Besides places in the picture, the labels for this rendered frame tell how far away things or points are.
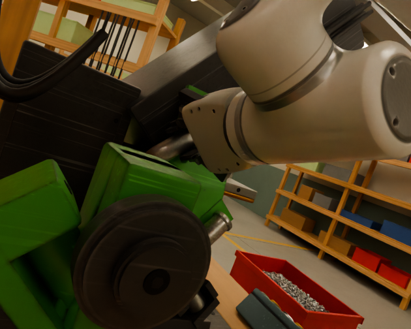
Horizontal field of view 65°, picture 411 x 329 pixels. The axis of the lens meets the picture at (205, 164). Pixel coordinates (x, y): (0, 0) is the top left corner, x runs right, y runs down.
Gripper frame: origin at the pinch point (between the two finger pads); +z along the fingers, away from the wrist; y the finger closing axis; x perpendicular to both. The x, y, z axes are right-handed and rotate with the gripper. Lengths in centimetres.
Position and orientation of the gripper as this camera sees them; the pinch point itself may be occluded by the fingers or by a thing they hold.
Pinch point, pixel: (186, 140)
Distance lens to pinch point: 49.4
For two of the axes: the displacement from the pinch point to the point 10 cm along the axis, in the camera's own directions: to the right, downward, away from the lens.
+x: -7.3, 4.8, -4.8
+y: -4.2, -8.8, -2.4
